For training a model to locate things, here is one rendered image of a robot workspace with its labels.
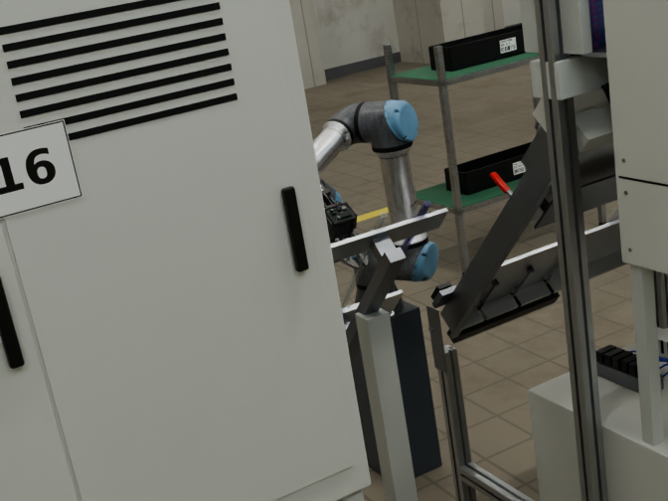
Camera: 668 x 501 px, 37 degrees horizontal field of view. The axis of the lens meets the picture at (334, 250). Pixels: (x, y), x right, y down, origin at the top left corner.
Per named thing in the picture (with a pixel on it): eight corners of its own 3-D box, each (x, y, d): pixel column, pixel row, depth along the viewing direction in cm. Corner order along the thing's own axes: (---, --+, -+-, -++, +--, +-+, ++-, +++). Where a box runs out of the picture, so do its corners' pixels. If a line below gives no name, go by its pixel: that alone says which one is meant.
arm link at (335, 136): (335, 95, 289) (248, 185, 256) (368, 93, 283) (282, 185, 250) (346, 130, 295) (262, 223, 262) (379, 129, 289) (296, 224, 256)
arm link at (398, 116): (401, 270, 303) (371, 95, 285) (445, 272, 295) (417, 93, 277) (382, 286, 294) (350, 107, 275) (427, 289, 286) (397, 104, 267)
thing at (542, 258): (454, 320, 248) (448, 310, 249) (646, 245, 276) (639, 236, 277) (480, 279, 233) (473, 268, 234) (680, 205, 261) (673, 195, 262)
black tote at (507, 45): (452, 72, 460) (449, 47, 457) (430, 70, 475) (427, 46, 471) (547, 47, 485) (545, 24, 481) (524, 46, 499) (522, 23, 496)
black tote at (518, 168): (467, 195, 479) (464, 173, 475) (446, 190, 493) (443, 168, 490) (558, 165, 503) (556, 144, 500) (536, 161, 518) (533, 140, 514)
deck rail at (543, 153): (452, 333, 247) (439, 313, 250) (458, 331, 248) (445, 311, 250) (569, 151, 190) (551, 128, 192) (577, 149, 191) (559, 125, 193)
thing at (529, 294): (458, 331, 248) (443, 308, 251) (650, 254, 276) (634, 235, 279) (460, 328, 247) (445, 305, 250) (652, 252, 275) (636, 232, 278)
